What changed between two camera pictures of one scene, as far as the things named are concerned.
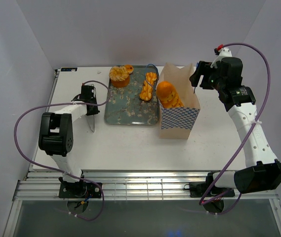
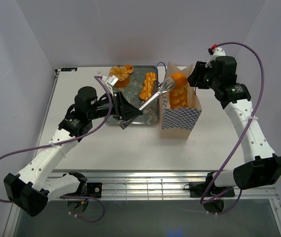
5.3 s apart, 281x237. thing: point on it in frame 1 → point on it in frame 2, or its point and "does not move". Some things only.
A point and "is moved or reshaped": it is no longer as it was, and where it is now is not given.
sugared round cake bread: (119, 76) does not move
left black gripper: (95, 111) → (123, 109)
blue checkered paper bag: (176, 122) does not move
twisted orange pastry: (145, 94) does not move
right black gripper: (203, 68) does not move
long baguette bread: (168, 96) → (178, 97)
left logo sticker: (68, 69) does not move
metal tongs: (91, 120) is moved or reshaped
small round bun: (130, 68) does not move
